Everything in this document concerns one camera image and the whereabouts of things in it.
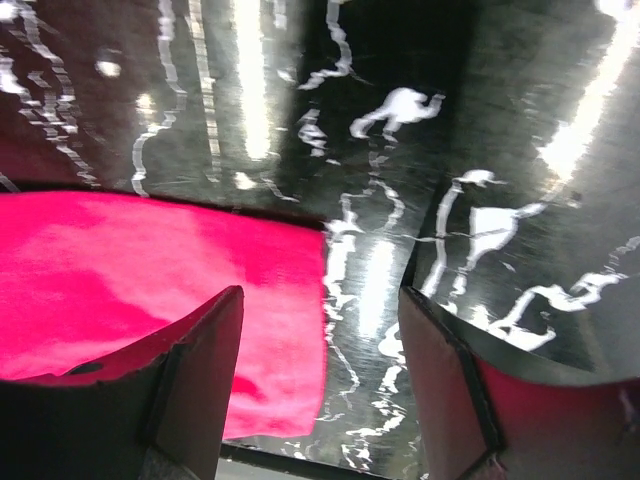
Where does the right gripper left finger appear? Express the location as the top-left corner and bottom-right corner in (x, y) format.
(1, 286), (244, 479)

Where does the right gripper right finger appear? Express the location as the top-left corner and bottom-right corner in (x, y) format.
(398, 286), (639, 479)

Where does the crimson t shirt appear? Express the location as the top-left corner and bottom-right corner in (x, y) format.
(1, 191), (327, 439)

